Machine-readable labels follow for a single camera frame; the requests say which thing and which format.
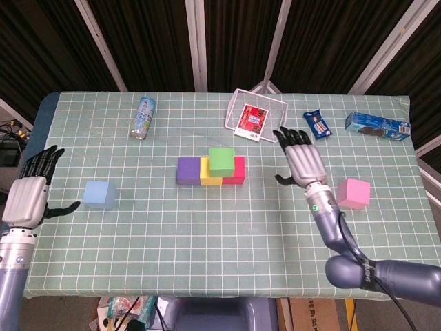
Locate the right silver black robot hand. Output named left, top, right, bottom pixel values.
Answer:
left=272, top=126, right=327, bottom=189

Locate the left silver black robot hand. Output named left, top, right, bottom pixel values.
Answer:
left=1, top=144, right=81, bottom=230

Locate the red foam cube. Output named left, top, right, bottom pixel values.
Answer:
left=221, top=155, right=246, bottom=186

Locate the green foam cube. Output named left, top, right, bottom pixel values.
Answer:
left=209, top=146, right=236, bottom=179

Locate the purple foam cube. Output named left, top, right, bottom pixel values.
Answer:
left=176, top=157, right=203, bottom=187

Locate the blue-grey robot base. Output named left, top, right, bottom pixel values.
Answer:
left=156, top=297, right=279, bottom=331

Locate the small blue cookie packet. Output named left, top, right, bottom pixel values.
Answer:
left=302, top=109, right=334, bottom=141

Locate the pink foam cube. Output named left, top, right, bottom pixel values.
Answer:
left=336, top=177, right=371, bottom=210

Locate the dark blue table pad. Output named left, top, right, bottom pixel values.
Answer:
left=0, top=92, right=61, bottom=242

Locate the red snack packet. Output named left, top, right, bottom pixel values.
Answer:
left=233, top=103, right=268, bottom=142

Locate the light blue foam cube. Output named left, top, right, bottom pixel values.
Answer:
left=82, top=181, right=117, bottom=211

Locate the long blue cookie box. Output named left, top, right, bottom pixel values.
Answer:
left=345, top=111, right=412, bottom=143

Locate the yellow foam cube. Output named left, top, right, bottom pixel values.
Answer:
left=199, top=157, right=223, bottom=187

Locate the green snack bag pile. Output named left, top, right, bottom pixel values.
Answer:
left=96, top=295, right=158, bottom=331

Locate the light blue drink can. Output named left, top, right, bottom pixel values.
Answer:
left=128, top=96, right=156, bottom=140

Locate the brown cardboard box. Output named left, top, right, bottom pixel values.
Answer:
left=287, top=298, right=349, bottom=331

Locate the white table leg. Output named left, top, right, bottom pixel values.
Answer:
left=278, top=298, right=294, bottom=331

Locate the green checked tablecloth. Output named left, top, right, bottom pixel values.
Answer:
left=15, top=91, right=441, bottom=300

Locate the yellow bar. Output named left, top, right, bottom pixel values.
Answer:
left=345, top=298, right=358, bottom=331

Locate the black device with cables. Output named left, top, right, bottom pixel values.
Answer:
left=0, top=119, right=28, bottom=168

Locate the white wire mesh basket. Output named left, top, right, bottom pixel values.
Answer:
left=224, top=88, right=289, bottom=144

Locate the white metal frame rail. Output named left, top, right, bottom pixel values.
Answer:
left=0, top=98, right=34, bottom=132
left=415, top=136, right=441, bottom=208

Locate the white metal frame post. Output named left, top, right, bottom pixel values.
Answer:
left=74, top=0, right=128, bottom=92
left=347, top=0, right=433, bottom=94
left=249, top=0, right=294, bottom=94
left=185, top=0, right=209, bottom=93

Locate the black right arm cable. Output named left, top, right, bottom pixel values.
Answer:
left=337, top=212, right=420, bottom=331

